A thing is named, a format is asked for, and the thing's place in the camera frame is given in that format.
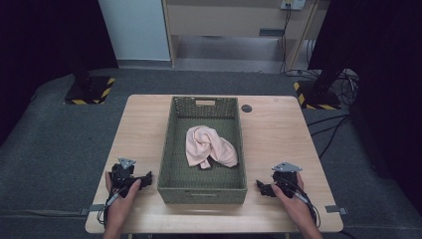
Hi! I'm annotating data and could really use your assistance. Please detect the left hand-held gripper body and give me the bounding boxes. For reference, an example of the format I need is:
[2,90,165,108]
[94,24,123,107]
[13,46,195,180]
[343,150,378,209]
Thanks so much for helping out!
[108,156,144,199]

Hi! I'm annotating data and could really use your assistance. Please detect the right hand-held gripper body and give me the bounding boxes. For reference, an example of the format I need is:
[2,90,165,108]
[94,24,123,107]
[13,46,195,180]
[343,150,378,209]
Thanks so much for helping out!
[271,160,304,199]

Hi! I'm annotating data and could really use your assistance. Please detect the green woven basket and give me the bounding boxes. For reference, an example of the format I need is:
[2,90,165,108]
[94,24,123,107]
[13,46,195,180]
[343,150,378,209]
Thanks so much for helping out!
[156,96,248,205]

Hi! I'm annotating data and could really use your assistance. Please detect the pink cloth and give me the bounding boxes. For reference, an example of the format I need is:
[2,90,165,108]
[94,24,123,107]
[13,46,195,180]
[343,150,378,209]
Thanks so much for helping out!
[184,124,240,170]

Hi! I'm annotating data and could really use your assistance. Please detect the person's right hand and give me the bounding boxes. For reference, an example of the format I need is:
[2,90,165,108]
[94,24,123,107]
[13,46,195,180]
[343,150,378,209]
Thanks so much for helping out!
[271,172,317,231]

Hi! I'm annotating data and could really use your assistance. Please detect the person's left hand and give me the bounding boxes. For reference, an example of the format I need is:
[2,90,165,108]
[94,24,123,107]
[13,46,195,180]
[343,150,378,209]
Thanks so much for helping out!
[105,170,142,230]

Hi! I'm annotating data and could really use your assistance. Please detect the black striped stand base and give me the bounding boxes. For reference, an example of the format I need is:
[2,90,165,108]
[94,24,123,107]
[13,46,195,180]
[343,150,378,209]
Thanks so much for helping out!
[293,63,346,111]
[63,63,116,106]

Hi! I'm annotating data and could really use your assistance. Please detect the black curtain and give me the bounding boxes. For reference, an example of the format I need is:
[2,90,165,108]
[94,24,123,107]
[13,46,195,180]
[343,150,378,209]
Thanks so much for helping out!
[0,0,119,147]
[308,0,422,217]

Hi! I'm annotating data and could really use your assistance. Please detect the white panel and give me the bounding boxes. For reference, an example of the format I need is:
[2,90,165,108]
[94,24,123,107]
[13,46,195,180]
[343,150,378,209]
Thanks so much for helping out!
[98,0,172,62]

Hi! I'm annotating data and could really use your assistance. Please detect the wooden cabinet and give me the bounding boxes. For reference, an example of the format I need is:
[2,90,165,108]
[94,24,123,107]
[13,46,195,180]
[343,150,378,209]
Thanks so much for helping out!
[161,0,331,72]

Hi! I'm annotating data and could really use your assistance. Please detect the white power strip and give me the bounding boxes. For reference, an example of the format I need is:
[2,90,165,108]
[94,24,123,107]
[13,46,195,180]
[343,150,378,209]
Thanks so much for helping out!
[280,0,307,11]

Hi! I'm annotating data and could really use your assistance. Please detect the left hand-held gripper cable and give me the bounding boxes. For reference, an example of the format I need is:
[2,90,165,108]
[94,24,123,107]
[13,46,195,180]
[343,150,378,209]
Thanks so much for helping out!
[96,187,128,229]

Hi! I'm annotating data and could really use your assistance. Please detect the hand-held gripper cable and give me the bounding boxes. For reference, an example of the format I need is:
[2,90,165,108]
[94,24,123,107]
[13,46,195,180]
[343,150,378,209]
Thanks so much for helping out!
[282,177,321,229]
[96,187,128,229]

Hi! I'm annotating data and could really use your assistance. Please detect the right hand-held gripper cable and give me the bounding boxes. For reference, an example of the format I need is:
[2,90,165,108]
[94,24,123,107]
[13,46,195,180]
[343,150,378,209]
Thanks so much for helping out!
[282,177,321,229]

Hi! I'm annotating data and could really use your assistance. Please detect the grey strap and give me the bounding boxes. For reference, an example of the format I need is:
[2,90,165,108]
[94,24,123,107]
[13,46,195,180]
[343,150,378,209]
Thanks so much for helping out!
[79,203,106,217]
[324,204,349,216]

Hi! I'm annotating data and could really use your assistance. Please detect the black floor cables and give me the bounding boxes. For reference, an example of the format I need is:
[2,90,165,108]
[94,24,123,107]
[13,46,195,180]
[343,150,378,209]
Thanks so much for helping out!
[278,3,361,160]

